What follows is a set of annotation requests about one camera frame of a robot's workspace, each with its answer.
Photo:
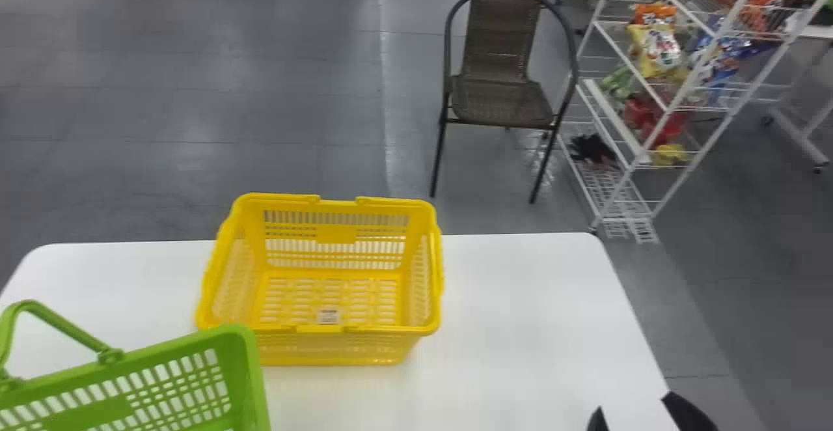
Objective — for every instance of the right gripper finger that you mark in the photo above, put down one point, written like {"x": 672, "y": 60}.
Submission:
{"x": 597, "y": 422}
{"x": 690, "y": 417}

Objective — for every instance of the small yellow snack packet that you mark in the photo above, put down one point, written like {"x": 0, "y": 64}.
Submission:
{"x": 669, "y": 153}

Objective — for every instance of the yellow basket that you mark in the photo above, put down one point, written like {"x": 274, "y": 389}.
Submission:
{"x": 332, "y": 336}

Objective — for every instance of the red snack packet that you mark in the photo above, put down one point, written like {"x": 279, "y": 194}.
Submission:
{"x": 644, "y": 115}

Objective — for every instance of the green snack packet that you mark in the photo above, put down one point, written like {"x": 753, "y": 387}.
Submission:
{"x": 617, "y": 82}

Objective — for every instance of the brown wicker chair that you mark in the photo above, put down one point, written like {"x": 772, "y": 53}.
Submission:
{"x": 498, "y": 96}

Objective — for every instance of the blue snack packet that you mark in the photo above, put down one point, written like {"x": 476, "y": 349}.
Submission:
{"x": 716, "y": 60}

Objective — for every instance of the orange snack packet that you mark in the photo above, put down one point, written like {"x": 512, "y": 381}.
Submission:
{"x": 654, "y": 12}

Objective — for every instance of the green basket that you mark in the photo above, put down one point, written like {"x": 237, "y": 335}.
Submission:
{"x": 195, "y": 346}

